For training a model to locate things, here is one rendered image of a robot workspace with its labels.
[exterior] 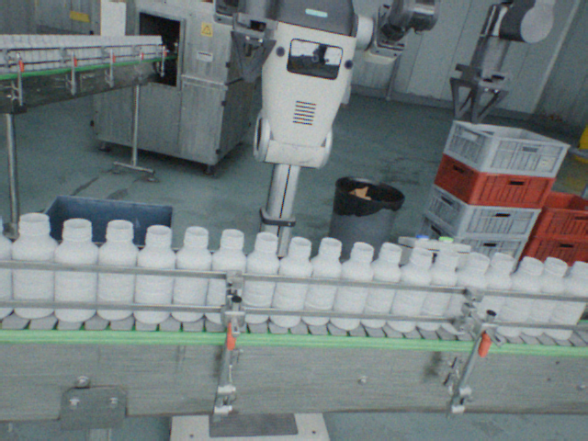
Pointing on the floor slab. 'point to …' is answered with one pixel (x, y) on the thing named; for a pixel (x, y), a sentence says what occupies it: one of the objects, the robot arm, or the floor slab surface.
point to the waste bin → (363, 214)
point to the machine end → (180, 87)
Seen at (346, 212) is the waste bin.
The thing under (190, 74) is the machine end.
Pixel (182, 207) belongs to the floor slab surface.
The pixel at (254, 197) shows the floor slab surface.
